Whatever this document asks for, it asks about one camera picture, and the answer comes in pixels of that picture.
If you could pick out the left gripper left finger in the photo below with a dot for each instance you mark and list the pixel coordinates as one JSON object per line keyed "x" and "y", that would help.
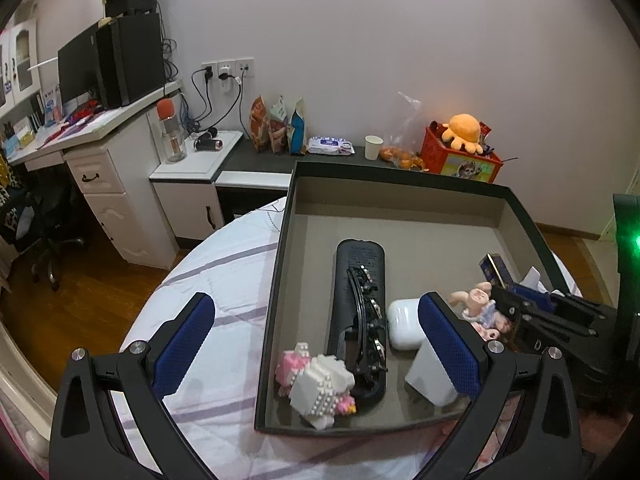
{"x": 88, "y": 439}

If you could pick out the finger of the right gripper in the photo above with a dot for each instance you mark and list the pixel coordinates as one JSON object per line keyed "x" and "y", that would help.
{"x": 518, "y": 308}
{"x": 565, "y": 306}

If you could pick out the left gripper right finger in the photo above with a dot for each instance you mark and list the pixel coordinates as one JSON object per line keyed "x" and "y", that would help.
{"x": 542, "y": 441}

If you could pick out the pink pig doll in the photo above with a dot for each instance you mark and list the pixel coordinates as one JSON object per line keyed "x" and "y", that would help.
{"x": 478, "y": 308}

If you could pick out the white power adapter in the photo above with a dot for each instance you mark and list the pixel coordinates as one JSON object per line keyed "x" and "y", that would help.
{"x": 428, "y": 377}

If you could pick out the white earbuds case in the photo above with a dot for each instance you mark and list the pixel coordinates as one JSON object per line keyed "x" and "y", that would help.
{"x": 404, "y": 328}

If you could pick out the black beaded hair clip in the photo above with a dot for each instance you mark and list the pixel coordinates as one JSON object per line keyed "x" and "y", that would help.
{"x": 365, "y": 339}

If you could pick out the black remote control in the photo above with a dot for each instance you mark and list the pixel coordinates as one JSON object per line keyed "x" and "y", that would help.
{"x": 352, "y": 253}

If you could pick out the white pink brick toy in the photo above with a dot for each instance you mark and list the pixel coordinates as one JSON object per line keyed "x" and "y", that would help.
{"x": 318, "y": 388}

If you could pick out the blue gold small box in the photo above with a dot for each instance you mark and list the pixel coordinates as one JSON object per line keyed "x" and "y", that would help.
{"x": 495, "y": 271}

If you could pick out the pink black storage box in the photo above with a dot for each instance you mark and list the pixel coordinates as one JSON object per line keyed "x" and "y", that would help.
{"x": 433, "y": 232}

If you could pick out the red cartoon storage crate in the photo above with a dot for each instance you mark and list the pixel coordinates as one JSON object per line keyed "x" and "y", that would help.
{"x": 439, "y": 158}

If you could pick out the orange octopus plush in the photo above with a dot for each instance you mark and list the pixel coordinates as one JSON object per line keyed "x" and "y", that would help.
{"x": 462, "y": 133}

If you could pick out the clear plastic bag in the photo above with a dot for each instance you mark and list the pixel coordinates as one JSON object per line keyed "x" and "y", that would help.
{"x": 403, "y": 135}

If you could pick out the white paper cup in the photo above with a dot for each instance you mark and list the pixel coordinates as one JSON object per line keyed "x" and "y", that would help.
{"x": 372, "y": 147}

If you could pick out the striped white tablecloth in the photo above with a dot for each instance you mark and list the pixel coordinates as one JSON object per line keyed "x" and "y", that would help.
{"x": 214, "y": 405}

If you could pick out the black office chair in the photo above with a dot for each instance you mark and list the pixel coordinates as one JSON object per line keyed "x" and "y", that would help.
{"x": 40, "y": 221}

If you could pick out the wet wipes pack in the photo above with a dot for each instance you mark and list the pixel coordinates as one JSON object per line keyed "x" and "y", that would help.
{"x": 329, "y": 146}

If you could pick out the white low cabinet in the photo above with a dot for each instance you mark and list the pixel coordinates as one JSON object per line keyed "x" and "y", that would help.
{"x": 187, "y": 190}

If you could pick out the white desk with drawers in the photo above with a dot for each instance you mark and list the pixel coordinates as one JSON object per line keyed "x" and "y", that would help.
{"x": 111, "y": 157}

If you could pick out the black low shelf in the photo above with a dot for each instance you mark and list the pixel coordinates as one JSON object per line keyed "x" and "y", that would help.
{"x": 248, "y": 180}

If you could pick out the snack bags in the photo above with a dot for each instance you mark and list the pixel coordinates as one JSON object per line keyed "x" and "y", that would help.
{"x": 275, "y": 128}

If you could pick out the orange lid water bottle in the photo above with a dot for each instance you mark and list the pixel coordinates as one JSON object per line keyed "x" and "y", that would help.
{"x": 170, "y": 128}

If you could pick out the white glass door cabinet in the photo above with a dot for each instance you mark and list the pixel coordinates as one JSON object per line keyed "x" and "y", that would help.
{"x": 19, "y": 74}

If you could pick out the black computer monitor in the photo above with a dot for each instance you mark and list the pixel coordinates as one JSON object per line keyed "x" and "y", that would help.
{"x": 78, "y": 67}

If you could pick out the black computer tower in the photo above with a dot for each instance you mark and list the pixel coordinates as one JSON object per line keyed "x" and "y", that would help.
{"x": 129, "y": 59}

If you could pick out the wall power outlet strip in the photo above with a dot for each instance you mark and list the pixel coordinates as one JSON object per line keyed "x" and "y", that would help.
{"x": 228, "y": 70}

